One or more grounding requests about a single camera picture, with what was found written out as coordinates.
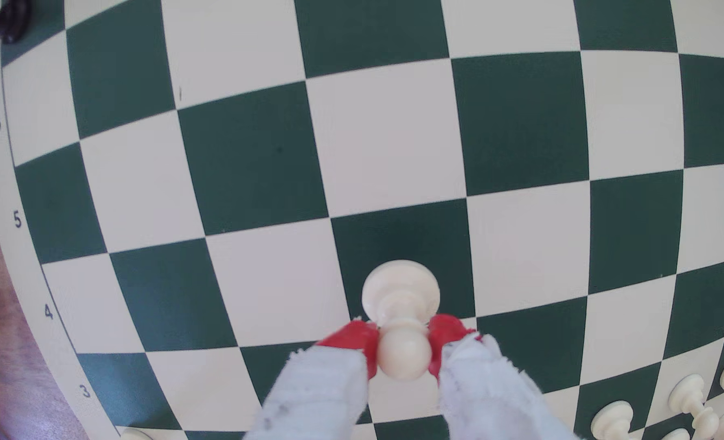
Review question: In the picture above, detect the black pawn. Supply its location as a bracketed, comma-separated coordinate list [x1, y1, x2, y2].
[0, 0, 33, 44]

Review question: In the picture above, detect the green and cream chess mat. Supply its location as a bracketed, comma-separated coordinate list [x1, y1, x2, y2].
[0, 0, 724, 440]

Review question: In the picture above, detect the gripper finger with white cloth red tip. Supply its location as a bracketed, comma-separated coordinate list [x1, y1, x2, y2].
[426, 313, 579, 440]
[243, 318, 380, 440]

